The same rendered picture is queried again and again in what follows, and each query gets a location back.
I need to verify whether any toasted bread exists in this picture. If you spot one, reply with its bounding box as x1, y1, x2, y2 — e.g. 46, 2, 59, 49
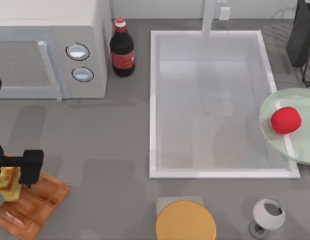
0, 165, 22, 203

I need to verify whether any wooden cutting board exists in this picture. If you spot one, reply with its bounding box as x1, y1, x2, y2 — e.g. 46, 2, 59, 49
0, 171, 71, 240

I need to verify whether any microwave oven door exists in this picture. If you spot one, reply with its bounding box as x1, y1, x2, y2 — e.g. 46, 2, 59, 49
0, 31, 70, 102

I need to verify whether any small round microwave knob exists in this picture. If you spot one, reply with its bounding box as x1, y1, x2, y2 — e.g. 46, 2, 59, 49
71, 66, 95, 83

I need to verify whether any large round microwave knob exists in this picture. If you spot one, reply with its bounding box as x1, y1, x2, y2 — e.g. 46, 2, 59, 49
65, 43, 90, 62

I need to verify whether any pale microwave oven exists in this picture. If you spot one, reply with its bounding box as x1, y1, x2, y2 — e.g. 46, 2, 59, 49
0, 0, 113, 102

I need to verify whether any dark bottle with red cap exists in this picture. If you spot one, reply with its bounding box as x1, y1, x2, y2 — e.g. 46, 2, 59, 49
109, 15, 136, 78

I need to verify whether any yellow round coaster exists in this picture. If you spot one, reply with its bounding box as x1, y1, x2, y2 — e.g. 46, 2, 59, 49
155, 199, 217, 240

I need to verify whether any white sink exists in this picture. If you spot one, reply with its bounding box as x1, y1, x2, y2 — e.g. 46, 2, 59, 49
148, 30, 301, 181

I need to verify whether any tall white tap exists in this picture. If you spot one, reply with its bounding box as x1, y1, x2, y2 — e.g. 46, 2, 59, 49
200, 0, 227, 39

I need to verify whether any white goblet cup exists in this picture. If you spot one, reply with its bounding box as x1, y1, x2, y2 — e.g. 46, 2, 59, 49
248, 197, 286, 239

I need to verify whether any red apple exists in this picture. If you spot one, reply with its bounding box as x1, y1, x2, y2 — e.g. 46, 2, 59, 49
270, 106, 302, 135

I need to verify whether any pale green plate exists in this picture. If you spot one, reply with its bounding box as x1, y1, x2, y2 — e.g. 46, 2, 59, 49
259, 87, 310, 167

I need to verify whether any pale microwave door handle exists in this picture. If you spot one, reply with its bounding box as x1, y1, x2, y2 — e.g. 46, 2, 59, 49
36, 40, 63, 102

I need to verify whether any white wall socket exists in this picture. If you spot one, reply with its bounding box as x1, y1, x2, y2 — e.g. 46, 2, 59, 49
218, 6, 231, 22

